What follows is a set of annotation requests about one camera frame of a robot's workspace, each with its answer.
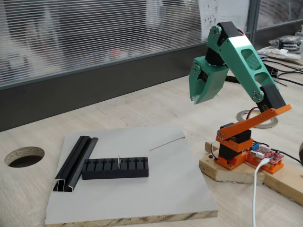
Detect white paper sheet on window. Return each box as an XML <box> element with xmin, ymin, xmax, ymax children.
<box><xmin>198</xmin><ymin>0</ymin><xmax>251</xmax><ymax>43</ymax></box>

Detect white usb cable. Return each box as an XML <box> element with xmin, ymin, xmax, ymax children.
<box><xmin>251</xmin><ymin>157</ymin><xmax>270</xmax><ymax>227</ymax></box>

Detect tape roll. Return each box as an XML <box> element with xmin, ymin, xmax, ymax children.
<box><xmin>236</xmin><ymin>108</ymin><xmax>279</xmax><ymax>129</ymax></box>

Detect long wooden plank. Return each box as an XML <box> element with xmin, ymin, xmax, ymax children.
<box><xmin>262</xmin><ymin>163</ymin><xmax>303</xmax><ymax>206</ymax></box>

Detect white paper pile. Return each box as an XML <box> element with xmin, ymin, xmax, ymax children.
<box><xmin>257</xmin><ymin>46</ymin><xmax>301</xmax><ymax>61</ymax></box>

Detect wooden base block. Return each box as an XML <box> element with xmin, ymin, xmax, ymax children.
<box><xmin>198</xmin><ymin>141</ymin><xmax>266</xmax><ymax>185</ymax></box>

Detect red controller board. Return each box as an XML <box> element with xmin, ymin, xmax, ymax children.
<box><xmin>247</xmin><ymin>141</ymin><xmax>286</xmax><ymax>164</ymax></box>

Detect black slotted holder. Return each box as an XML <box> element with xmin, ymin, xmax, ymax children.
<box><xmin>81</xmin><ymin>157</ymin><xmax>150</xmax><ymax>181</ymax></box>

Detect black cable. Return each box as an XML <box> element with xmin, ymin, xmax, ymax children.
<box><xmin>261</xmin><ymin>58</ymin><xmax>303</xmax><ymax>72</ymax></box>
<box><xmin>271</xmin><ymin>148</ymin><xmax>303</xmax><ymax>166</ymax></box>
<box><xmin>276</xmin><ymin>70</ymin><xmax>303</xmax><ymax>86</ymax></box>

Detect black aluminium profile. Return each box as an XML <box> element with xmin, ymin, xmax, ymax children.
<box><xmin>52</xmin><ymin>135</ymin><xmax>99</xmax><ymax>193</ymax></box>

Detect grey chipboard panel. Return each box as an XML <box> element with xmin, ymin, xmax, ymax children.
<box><xmin>44</xmin><ymin>125</ymin><xmax>219</xmax><ymax>225</ymax></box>

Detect clear plastic bag with parts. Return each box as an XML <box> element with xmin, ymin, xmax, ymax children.
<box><xmin>268</xmin><ymin>35</ymin><xmax>303</xmax><ymax>52</ymax></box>

